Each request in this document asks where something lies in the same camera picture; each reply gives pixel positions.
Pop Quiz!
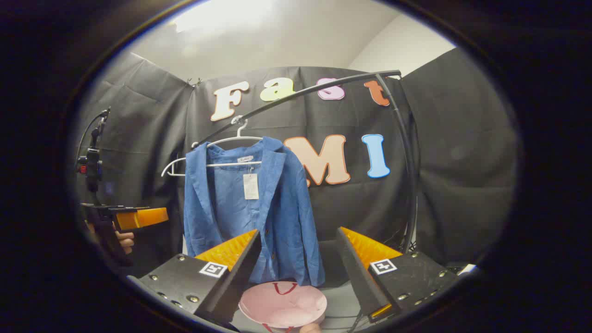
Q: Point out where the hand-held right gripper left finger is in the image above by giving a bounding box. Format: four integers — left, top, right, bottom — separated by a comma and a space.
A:
126, 228, 263, 332

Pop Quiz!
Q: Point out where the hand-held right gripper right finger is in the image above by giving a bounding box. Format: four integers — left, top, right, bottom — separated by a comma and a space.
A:
335, 226, 460, 324

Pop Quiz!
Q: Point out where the white plastic hanger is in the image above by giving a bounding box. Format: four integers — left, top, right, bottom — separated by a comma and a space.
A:
161, 141, 199, 178

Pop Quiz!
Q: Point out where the black backdrop cloth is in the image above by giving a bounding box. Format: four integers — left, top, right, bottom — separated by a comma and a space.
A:
76, 49, 518, 278

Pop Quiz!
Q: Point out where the pink laundry hamper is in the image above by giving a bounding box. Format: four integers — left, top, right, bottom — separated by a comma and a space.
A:
238, 281, 328, 333

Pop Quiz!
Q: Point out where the blue corduroy jacket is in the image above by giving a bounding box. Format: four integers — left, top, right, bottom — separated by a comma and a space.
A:
184, 136, 326, 287

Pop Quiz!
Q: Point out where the white hanger with taped hook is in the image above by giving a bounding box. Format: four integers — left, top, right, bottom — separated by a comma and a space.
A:
192, 116, 264, 168

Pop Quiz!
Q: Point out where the white paper hang tag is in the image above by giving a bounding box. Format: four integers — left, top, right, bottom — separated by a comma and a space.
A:
243, 173, 259, 200

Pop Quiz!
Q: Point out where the black metal clothes rack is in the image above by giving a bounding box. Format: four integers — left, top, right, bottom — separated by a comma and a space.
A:
193, 69, 419, 255

